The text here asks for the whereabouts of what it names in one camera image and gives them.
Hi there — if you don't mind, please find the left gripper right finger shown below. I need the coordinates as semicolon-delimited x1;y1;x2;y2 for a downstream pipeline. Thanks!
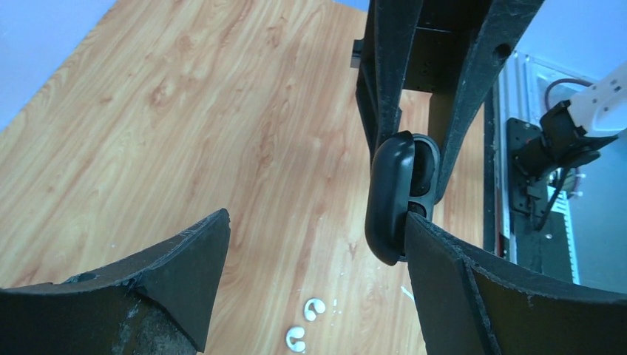
405;213;626;354

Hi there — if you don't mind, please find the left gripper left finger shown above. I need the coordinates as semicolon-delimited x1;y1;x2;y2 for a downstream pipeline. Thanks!
1;209;231;354

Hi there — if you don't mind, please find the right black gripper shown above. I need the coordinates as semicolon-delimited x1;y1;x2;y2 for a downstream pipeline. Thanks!
353;1;542;201

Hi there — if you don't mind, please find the black charging case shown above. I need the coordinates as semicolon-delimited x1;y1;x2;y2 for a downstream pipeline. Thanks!
365;131;440;266

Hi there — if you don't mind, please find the white earbud left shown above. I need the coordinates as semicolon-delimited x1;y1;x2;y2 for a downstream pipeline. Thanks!
285;326;306;354

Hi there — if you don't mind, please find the aluminium frame rail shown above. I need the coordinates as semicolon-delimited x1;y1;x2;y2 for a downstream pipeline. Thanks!
495;49;584;286

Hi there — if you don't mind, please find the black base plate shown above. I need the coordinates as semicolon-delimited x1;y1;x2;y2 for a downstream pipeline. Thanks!
483;89;580;284

